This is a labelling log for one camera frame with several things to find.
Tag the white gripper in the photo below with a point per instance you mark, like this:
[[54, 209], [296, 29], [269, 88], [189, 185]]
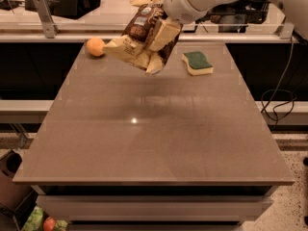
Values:
[[181, 4]]

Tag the brown sea salt chip bag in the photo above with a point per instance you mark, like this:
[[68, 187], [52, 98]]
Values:
[[130, 47]]

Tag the green bag below table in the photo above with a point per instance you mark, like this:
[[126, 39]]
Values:
[[36, 219]]

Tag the green and yellow sponge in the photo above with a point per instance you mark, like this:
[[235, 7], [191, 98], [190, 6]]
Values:
[[196, 63]]

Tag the orange fruit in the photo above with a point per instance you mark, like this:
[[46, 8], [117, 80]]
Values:
[[95, 46]]

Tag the black office chair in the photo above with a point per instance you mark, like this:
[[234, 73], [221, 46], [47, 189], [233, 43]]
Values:
[[235, 17]]

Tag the red tomato below table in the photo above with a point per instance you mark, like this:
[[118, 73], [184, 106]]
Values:
[[49, 224]]

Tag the left metal rail bracket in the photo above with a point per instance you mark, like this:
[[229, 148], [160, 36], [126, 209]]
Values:
[[49, 27]]

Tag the metal rail bracket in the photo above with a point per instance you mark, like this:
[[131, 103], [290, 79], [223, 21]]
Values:
[[49, 27], [286, 30]]

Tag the right metal rail bracket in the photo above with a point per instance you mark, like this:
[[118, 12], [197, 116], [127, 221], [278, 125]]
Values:
[[286, 30]]

